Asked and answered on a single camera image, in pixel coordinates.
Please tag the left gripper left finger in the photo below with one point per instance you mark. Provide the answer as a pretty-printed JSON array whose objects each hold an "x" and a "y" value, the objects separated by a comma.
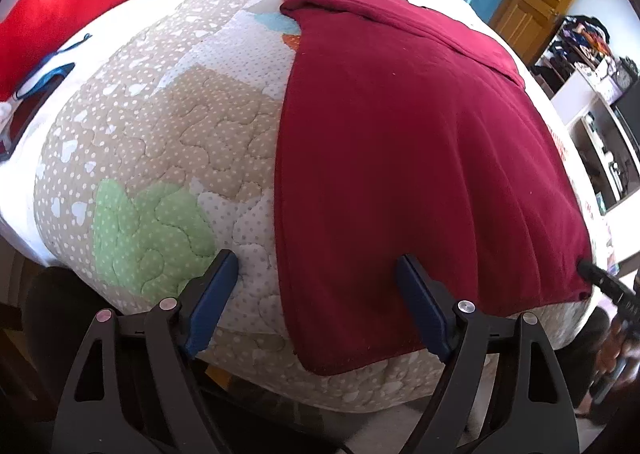
[{"x": 91, "y": 417}]

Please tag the dark red knit sweater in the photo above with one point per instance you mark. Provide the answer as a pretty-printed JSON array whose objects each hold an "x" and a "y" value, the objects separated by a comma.
[{"x": 404, "y": 131}]

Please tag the black television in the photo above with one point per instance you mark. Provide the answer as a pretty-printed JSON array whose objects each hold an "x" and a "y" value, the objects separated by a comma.
[{"x": 628, "y": 107}]

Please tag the patchwork heart quilt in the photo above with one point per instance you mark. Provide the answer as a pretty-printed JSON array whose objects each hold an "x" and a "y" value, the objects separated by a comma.
[{"x": 166, "y": 156}]

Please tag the alarm clock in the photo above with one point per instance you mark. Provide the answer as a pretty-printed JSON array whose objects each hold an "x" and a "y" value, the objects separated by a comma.
[{"x": 626, "y": 73}]

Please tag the person right hand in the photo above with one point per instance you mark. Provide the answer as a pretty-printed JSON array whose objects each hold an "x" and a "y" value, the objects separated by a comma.
[{"x": 615, "y": 346}]

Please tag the pile of clothes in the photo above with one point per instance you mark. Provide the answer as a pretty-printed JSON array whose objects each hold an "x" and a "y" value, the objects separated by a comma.
[{"x": 587, "y": 32}]

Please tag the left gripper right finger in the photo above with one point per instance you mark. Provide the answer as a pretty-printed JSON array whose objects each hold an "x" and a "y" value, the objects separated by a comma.
[{"x": 501, "y": 390}]

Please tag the white shelf unit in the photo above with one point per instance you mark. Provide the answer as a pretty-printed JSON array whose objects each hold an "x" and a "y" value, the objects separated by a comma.
[{"x": 583, "y": 92}]

